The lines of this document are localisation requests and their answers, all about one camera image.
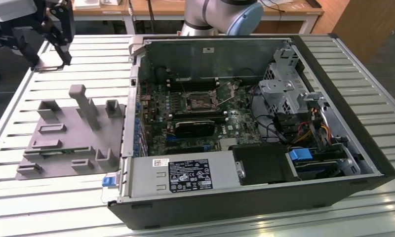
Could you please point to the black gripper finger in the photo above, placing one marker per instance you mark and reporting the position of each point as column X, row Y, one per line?
column 66, row 29
column 26, row 44

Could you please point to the grey power supply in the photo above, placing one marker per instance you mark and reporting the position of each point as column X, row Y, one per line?
column 144, row 177

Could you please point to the black RAM slot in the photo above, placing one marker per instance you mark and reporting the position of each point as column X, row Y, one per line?
column 192, row 88
column 192, row 82
column 199, row 118
column 199, row 114

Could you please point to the hard disk in blue carrier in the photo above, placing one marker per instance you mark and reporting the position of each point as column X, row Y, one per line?
column 299, row 155

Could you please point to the silver chipset heat sink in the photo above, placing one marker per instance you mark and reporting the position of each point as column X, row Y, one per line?
column 228, row 144

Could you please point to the black graphics card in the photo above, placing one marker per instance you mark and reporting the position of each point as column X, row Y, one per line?
column 194, row 129

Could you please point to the silver metal disk bay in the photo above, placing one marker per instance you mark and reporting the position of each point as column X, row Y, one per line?
column 279, row 96

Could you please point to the CPU socket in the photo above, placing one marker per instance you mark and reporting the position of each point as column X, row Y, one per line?
column 198, row 102

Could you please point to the wooden desk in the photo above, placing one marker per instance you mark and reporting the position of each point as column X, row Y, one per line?
column 297, row 11

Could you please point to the thin metal locking lever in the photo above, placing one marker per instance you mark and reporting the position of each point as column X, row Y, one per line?
column 228, row 99

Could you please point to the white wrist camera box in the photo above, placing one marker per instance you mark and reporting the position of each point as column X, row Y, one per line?
column 9, row 8

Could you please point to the black open PC case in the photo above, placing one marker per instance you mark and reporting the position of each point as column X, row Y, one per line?
column 216, row 209

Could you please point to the green motherboard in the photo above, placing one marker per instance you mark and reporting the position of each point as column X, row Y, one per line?
column 241, row 118

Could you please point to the wooden cabinet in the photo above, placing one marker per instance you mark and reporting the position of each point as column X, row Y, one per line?
column 365, row 24

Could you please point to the grey parts rack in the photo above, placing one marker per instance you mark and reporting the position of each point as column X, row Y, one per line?
column 72, row 138

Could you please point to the blue case latch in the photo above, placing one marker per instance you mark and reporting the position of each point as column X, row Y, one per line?
column 110, row 180

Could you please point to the black plastic shroud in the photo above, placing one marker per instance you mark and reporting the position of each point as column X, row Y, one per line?
column 263, row 163

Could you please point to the green RAM stick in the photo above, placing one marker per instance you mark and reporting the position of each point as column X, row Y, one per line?
column 64, row 151

